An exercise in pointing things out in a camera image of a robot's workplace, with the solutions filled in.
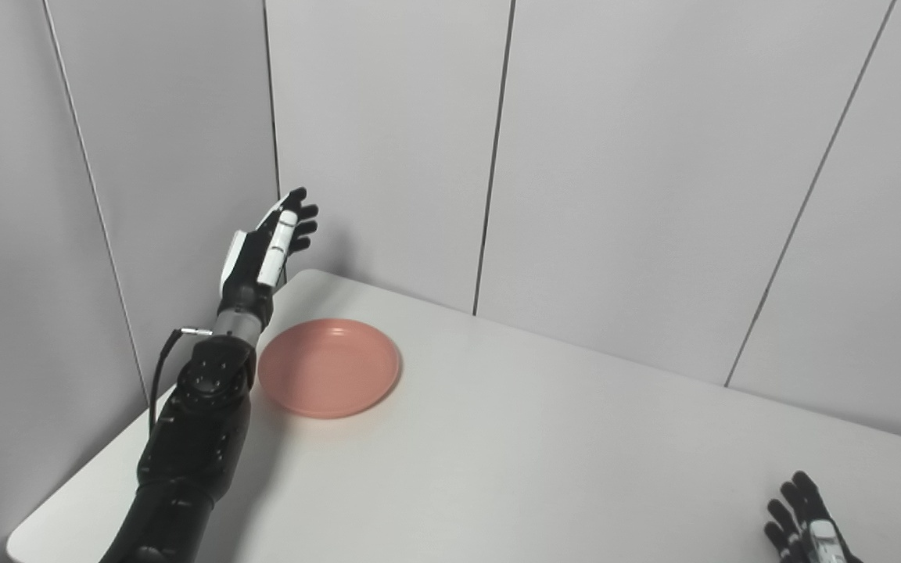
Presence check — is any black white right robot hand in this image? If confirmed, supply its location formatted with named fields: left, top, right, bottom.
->
left=763, top=470, right=863, bottom=563

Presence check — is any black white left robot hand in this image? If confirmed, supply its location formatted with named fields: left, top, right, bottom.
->
left=217, top=186, right=319, bottom=323

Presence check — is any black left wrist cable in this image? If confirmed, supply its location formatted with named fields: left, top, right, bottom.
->
left=147, top=327, right=214, bottom=432

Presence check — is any pink round plate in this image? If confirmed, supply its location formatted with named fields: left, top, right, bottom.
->
left=257, top=317, right=402, bottom=420

